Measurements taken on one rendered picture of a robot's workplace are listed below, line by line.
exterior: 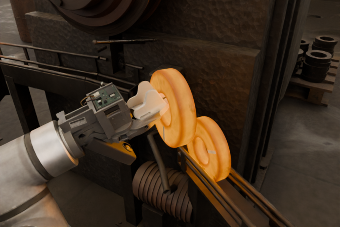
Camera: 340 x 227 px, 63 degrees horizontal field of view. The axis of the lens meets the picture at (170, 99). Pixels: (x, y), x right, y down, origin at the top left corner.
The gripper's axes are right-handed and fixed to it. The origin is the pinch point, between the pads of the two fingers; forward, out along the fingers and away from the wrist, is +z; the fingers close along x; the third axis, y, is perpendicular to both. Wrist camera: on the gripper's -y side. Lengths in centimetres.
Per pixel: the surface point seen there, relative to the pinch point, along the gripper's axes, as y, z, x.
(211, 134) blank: -11.3, 5.6, -3.0
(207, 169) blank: -20.9, 2.5, -3.2
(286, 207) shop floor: -103, 43, 15
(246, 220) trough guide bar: -17.9, 1.3, -19.5
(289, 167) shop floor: -109, 65, 34
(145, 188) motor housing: -35.2, -12.3, 12.7
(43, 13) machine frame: 5, -17, 86
